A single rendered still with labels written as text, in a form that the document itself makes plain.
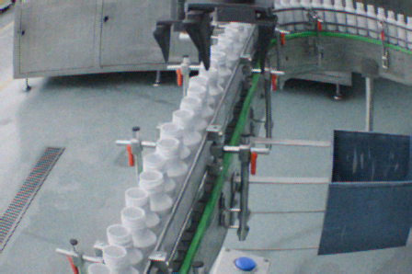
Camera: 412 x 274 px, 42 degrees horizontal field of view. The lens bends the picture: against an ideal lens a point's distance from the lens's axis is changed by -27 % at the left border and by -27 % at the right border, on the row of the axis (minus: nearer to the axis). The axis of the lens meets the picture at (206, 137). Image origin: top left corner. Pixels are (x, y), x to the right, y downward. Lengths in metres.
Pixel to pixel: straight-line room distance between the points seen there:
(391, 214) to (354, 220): 0.12
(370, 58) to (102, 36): 2.54
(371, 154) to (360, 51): 0.93
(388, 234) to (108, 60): 3.48
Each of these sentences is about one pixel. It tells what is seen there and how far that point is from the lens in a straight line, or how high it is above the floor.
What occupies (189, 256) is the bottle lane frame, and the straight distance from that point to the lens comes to 1.16.
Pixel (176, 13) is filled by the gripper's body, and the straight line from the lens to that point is 1.24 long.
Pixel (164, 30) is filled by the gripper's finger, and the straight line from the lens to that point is 1.27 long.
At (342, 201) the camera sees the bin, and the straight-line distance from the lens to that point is 1.51.
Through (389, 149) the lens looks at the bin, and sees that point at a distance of 1.80.
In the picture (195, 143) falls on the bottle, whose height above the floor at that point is 1.12.
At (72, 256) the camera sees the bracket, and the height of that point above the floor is 1.09.
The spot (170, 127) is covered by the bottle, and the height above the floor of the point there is 1.16.
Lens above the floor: 1.65
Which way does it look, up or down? 24 degrees down
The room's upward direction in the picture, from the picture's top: 2 degrees counter-clockwise
